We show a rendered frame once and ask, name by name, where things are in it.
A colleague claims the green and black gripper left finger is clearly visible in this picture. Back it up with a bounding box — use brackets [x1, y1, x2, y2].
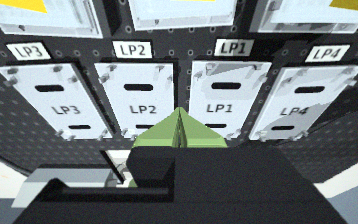
[131, 107, 179, 149]

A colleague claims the black perforated breadboard plate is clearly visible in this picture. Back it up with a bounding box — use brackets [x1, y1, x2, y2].
[0, 0, 358, 185]

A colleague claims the white control panel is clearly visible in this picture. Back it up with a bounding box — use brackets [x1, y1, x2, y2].
[0, 157, 121, 207]

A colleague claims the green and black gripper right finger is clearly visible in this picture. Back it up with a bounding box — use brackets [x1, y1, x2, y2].
[179, 107, 228, 148]

